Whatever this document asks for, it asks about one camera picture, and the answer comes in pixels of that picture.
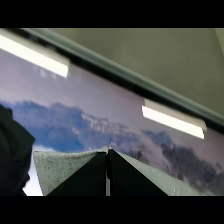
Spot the black garment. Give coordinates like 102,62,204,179
0,103,36,197

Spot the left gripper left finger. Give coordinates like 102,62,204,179
47,151,107,197

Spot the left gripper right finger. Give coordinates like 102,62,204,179
107,148,169,197

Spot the pale green garment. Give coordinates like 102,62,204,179
32,145,214,197

